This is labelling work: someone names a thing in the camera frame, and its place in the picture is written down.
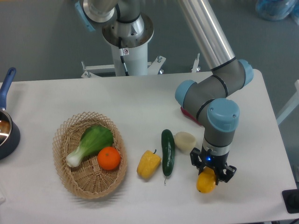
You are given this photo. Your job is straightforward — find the woven wicker basket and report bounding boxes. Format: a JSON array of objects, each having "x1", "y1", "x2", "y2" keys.
[{"x1": 53, "y1": 112, "x2": 127, "y2": 199}]

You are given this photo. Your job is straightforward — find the yellow mango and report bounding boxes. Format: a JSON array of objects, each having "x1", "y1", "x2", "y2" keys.
[{"x1": 196, "y1": 167, "x2": 216, "y2": 193}]

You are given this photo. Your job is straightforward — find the beige potato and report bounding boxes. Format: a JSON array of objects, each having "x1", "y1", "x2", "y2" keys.
[{"x1": 174, "y1": 132, "x2": 197, "y2": 154}]

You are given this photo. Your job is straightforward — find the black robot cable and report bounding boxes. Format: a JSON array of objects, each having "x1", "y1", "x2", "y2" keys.
[{"x1": 117, "y1": 36, "x2": 130, "y2": 77}]

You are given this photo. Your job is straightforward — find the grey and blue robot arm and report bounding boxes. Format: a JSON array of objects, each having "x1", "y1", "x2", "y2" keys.
[{"x1": 75, "y1": 0, "x2": 254, "y2": 182}]

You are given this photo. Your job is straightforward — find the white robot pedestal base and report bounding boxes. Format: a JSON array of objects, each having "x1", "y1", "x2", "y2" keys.
[{"x1": 81, "y1": 13, "x2": 166, "y2": 78}]

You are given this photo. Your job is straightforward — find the black device at edge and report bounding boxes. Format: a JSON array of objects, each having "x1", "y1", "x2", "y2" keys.
[{"x1": 282, "y1": 189, "x2": 299, "y2": 214}]

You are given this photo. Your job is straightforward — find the orange fruit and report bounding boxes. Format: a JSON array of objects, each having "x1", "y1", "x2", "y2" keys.
[{"x1": 97, "y1": 147, "x2": 121, "y2": 170}]

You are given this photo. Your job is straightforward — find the yellow bell pepper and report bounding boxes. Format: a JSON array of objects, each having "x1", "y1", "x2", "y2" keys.
[{"x1": 136, "y1": 150, "x2": 162, "y2": 180}]

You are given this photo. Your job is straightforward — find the blue saucepan with handle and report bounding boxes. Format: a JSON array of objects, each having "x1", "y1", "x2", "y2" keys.
[{"x1": 0, "y1": 67, "x2": 21, "y2": 160}]

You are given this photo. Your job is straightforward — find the green bok choy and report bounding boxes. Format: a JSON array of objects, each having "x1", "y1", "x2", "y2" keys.
[{"x1": 66, "y1": 125, "x2": 114, "y2": 168}]

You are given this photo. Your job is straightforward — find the pink red object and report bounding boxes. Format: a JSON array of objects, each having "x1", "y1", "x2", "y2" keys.
[{"x1": 180, "y1": 107, "x2": 202, "y2": 126}]

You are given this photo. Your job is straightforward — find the white frame at right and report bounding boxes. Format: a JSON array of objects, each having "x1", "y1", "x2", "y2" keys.
[{"x1": 276, "y1": 80, "x2": 299, "y2": 125}]

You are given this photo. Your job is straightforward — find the blue plastic bag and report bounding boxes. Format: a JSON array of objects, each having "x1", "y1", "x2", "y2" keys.
[{"x1": 255, "y1": 0, "x2": 299, "y2": 25}]

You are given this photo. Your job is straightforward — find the dark green cucumber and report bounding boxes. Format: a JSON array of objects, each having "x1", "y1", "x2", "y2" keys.
[{"x1": 161, "y1": 129, "x2": 175, "y2": 184}]

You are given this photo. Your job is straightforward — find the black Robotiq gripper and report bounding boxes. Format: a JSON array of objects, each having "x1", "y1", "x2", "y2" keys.
[{"x1": 190, "y1": 147, "x2": 237, "y2": 185}]

